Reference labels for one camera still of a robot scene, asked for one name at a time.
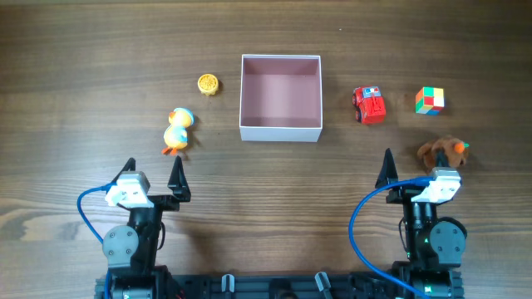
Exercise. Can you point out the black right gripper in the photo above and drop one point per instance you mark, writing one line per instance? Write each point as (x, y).
(388, 172)

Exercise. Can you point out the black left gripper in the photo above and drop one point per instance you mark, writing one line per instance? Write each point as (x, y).
(176, 182)

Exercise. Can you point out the yellow duck toy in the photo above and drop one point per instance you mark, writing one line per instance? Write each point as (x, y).
(176, 135)

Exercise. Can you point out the brown plush toy with carrot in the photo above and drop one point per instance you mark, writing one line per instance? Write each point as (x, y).
(456, 150)

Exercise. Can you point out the colourful puzzle cube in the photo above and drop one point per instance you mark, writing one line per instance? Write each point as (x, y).
(430, 101)

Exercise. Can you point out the red toy car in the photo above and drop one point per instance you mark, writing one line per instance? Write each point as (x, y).
(369, 105)

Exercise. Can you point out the yellow round toy cap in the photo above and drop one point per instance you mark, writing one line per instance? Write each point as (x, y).
(208, 84)

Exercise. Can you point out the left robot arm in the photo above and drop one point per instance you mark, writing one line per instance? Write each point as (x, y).
(134, 281)

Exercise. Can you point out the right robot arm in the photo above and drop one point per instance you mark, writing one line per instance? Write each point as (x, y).
(433, 245)

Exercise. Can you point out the white cardboard box pink inside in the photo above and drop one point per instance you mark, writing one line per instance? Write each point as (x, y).
(281, 98)

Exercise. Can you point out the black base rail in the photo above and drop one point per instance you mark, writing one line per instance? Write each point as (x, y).
(319, 285)

